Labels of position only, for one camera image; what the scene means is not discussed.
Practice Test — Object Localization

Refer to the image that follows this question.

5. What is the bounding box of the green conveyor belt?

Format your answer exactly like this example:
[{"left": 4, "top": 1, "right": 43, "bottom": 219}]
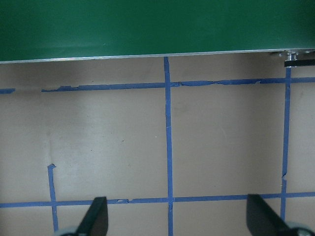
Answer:
[{"left": 0, "top": 0, "right": 315, "bottom": 67}]

